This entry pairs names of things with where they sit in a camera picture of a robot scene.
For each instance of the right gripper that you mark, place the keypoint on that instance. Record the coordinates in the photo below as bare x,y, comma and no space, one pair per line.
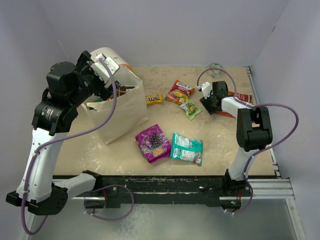
205,102

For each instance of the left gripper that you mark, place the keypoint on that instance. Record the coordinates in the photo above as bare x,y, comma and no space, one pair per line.
84,67

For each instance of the green chips bag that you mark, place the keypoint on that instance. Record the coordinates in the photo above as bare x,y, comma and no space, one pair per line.
98,100

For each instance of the brown chips bag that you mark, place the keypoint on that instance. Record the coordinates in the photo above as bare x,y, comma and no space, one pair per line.
121,90

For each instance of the orange fox's fruits candy bag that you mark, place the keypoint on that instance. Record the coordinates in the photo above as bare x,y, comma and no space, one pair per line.
179,93

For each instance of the red doritos bag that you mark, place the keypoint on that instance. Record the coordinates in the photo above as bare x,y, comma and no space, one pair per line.
242,97

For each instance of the brown paper bag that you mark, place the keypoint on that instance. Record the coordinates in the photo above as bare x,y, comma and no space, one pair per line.
130,111

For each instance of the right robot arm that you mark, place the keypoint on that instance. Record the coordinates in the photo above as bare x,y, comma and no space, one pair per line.
253,128

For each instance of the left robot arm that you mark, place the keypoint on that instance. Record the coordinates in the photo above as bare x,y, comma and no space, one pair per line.
69,85

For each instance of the teal fox's mint bag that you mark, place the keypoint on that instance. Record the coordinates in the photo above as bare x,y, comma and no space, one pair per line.
186,149

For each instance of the purple candy bag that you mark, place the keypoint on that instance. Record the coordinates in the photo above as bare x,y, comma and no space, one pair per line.
153,144

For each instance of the small green himalaya sachet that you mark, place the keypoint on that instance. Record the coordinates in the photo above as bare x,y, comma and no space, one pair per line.
191,110

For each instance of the tape roll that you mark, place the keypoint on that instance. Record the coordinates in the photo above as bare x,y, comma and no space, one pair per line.
215,71

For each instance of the white orange cylinder container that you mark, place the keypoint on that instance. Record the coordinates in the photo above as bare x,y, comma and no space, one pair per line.
109,52

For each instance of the yellow m&m's packet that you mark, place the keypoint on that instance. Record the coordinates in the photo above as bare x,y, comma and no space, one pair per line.
154,99

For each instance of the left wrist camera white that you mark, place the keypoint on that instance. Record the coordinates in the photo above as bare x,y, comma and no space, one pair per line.
104,67

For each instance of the black aluminium base frame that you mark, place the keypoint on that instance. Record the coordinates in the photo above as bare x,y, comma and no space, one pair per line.
138,187

